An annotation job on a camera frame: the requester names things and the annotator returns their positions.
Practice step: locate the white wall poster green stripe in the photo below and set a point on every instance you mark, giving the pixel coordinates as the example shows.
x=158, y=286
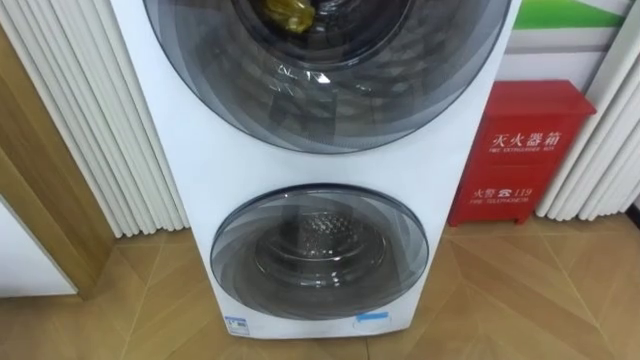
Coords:
x=560, y=45

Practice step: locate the white stacked washing machine tower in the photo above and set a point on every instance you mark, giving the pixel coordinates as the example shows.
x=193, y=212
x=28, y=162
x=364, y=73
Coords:
x=210, y=165

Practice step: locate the red fire extinguisher box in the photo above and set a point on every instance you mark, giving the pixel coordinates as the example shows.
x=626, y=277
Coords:
x=520, y=150

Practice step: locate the wooden cabinet with white door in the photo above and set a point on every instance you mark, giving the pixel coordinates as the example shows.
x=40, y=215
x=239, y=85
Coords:
x=35, y=200

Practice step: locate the yellow cloth in drum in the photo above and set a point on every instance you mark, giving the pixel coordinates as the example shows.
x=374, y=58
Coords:
x=290, y=14

